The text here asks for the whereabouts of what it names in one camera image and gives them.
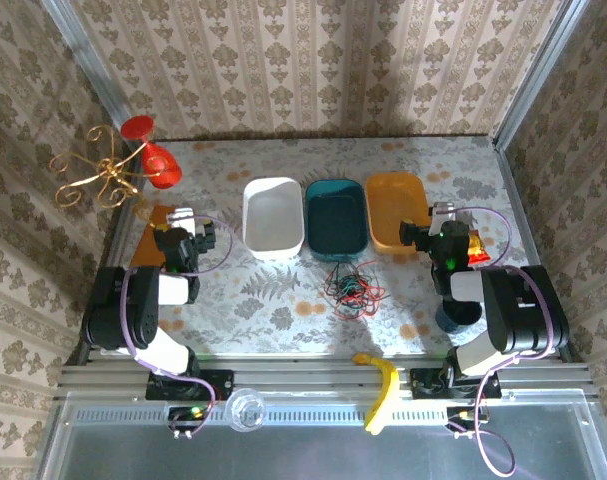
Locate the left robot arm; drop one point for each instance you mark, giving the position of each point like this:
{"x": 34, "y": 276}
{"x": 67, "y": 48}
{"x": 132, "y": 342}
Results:
{"x": 143, "y": 300}

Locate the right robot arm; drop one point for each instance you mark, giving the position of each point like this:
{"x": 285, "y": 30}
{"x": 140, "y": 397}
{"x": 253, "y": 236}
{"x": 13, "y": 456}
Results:
{"x": 513, "y": 310}

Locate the orange plastic bin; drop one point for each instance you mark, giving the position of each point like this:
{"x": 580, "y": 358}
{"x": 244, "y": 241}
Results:
{"x": 390, "y": 210}

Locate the red yellow snack packet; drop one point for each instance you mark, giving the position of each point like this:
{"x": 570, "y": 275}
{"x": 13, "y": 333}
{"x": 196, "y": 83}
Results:
{"x": 478, "y": 250}

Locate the orange wooden board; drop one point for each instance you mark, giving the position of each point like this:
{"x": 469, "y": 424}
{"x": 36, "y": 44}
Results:
{"x": 148, "y": 245}

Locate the white plastic bin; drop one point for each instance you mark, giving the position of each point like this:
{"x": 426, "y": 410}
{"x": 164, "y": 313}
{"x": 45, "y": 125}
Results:
{"x": 273, "y": 220}

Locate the dark blue cup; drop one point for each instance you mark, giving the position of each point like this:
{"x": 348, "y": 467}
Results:
{"x": 455, "y": 320}

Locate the teal plastic bin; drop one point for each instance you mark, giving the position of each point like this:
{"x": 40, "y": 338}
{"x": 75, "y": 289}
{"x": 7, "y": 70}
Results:
{"x": 335, "y": 220}

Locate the red plastic wine glass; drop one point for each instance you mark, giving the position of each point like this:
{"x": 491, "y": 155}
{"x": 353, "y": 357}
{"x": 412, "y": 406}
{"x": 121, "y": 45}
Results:
{"x": 160, "y": 167}

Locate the floral tablecloth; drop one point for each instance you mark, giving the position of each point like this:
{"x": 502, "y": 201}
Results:
{"x": 303, "y": 160}

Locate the yellow banana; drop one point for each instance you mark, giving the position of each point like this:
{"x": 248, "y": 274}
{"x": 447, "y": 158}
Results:
{"x": 389, "y": 390}

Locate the grey metal cabinet top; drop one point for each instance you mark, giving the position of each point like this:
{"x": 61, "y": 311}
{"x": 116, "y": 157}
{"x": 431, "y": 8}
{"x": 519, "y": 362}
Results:
{"x": 308, "y": 455}

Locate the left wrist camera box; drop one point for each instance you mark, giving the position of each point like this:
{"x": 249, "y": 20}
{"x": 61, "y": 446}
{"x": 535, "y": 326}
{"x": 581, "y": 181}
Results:
{"x": 180, "y": 215}

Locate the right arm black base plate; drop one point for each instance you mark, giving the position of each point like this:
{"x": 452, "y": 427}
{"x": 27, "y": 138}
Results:
{"x": 423, "y": 382}

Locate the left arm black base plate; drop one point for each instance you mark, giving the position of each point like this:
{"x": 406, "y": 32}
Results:
{"x": 218, "y": 382}

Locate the aluminium rail frame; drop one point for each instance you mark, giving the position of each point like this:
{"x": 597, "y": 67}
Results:
{"x": 303, "y": 372}

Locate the right aluminium corner post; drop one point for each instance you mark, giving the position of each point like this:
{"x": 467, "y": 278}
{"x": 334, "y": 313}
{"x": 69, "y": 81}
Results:
{"x": 533, "y": 75}

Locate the aluminium corner post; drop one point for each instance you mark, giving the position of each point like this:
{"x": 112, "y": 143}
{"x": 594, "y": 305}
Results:
{"x": 533, "y": 75}
{"x": 90, "y": 65}

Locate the left aluminium corner post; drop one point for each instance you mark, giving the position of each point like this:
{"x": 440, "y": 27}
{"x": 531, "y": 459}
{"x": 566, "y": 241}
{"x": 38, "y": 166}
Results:
{"x": 90, "y": 65}

